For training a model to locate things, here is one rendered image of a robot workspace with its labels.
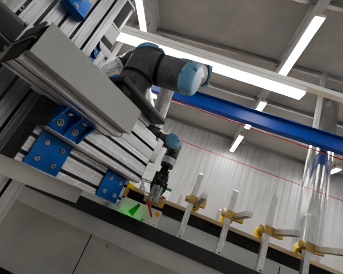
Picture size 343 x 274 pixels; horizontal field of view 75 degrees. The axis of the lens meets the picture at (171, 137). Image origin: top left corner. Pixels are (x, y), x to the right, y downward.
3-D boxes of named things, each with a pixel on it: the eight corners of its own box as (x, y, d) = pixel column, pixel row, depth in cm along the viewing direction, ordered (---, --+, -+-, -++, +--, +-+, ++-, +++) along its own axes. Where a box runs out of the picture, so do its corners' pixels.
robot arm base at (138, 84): (125, 84, 67) (139, 60, 70) (95, 86, 76) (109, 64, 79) (153, 113, 77) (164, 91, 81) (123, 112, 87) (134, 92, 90)
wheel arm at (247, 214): (252, 218, 117) (254, 211, 118) (245, 215, 117) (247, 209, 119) (228, 221, 163) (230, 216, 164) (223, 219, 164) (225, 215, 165)
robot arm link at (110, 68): (51, 70, 112) (136, 48, 144) (46, 78, 123) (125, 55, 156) (63, 93, 115) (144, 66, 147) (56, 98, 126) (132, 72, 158)
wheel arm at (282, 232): (300, 237, 114) (301, 230, 115) (293, 235, 114) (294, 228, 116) (262, 235, 160) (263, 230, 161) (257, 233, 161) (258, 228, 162)
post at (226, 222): (217, 268, 131) (239, 191, 149) (212, 266, 132) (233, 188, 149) (216, 267, 134) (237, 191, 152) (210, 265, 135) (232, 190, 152)
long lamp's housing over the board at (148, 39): (306, 93, 213) (307, 87, 216) (82, 22, 243) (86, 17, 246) (299, 100, 224) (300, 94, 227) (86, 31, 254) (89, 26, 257)
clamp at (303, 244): (325, 257, 133) (325, 248, 135) (302, 248, 135) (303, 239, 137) (318, 256, 139) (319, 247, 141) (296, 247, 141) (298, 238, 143)
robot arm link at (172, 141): (156, 140, 114) (158, 148, 124) (177, 148, 112) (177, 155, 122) (162, 128, 117) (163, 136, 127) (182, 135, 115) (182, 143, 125)
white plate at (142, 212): (156, 228, 138) (162, 212, 142) (117, 211, 141) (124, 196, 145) (156, 228, 139) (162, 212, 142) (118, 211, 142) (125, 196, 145)
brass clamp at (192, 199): (204, 208, 143) (207, 200, 144) (184, 200, 144) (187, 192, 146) (203, 209, 148) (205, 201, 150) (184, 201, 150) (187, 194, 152)
